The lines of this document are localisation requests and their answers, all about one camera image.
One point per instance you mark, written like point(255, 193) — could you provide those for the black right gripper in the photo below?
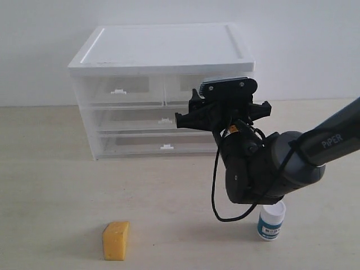
point(218, 109)

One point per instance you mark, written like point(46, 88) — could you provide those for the white capped teal bottle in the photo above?
point(270, 220)

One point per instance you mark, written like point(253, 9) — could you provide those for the yellow sponge block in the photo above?
point(114, 240)

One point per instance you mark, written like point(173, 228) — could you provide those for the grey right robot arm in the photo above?
point(262, 169)

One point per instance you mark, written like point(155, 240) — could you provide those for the white plastic drawer cabinet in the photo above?
point(154, 50)

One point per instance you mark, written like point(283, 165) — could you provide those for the clear bottom wide drawer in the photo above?
point(170, 143)

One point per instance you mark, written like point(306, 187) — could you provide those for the clear wide drawer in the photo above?
point(170, 143)
point(111, 119)

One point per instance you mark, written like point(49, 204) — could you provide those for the clear middle wide drawer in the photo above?
point(111, 119)

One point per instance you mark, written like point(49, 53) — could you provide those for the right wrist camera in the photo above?
point(224, 88)

